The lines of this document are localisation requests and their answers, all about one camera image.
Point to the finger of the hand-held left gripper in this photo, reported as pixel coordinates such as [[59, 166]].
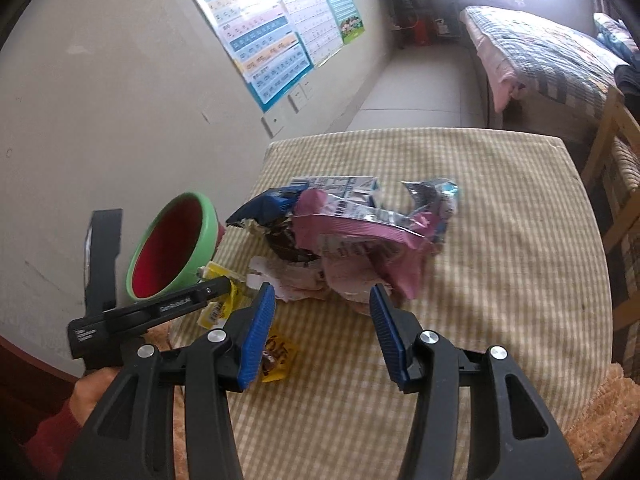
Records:
[[185, 300]]

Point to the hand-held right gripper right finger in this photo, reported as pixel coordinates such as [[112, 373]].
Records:
[[387, 342]]

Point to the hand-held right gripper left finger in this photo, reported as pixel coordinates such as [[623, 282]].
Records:
[[257, 332]]

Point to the yellow wrapper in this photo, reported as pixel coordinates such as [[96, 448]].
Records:
[[214, 314], [282, 355]]

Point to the green bin with red inside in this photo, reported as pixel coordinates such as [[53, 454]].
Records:
[[170, 240]]

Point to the pink snack bag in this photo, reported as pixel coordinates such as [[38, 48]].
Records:
[[395, 270]]

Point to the clear plastic wrapper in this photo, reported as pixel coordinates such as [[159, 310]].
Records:
[[435, 200]]

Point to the person's left hand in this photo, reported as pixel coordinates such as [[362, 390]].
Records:
[[92, 395]]

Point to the white paper scraps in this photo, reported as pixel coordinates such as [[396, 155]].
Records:
[[280, 280]]

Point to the blue snack wrapper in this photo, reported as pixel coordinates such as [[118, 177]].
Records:
[[265, 205]]

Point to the beige checked tablecloth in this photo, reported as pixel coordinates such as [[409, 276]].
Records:
[[500, 285]]

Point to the white drink carton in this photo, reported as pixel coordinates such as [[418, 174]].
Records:
[[345, 186]]

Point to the orange plush rug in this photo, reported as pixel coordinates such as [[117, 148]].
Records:
[[610, 410]]

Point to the checked chair cushion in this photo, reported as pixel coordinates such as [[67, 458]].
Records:
[[622, 200]]

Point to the pink bed sheet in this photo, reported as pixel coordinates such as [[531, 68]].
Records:
[[500, 80]]

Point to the wooden chair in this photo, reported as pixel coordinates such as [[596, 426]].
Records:
[[607, 125]]

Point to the dark shelf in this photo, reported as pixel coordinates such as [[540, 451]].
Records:
[[400, 5]]

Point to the dark folded clothes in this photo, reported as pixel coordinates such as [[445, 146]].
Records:
[[629, 77]]

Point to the patterned pillow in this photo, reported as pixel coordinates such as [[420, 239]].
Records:
[[615, 30]]

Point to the white wall socket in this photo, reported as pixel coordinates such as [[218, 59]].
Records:
[[273, 123], [308, 87], [298, 101]]

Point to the blue and yellow wall poster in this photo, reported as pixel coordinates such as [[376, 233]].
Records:
[[255, 45]]

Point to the white wall poster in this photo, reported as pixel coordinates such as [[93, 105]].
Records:
[[305, 10]]

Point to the teal wall poster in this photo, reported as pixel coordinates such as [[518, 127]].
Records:
[[340, 0]]

